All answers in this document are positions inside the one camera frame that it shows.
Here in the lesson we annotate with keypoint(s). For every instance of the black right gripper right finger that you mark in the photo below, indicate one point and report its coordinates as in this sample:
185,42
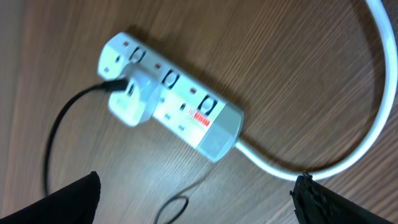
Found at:
316,204

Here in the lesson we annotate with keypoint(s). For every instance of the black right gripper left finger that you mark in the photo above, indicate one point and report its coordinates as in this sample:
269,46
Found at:
75,204

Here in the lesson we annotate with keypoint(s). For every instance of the white USB charger plug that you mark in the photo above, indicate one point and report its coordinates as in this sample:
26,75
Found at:
137,102

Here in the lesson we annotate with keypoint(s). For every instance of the white power strip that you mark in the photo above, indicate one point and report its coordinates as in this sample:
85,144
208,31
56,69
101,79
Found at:
202,118

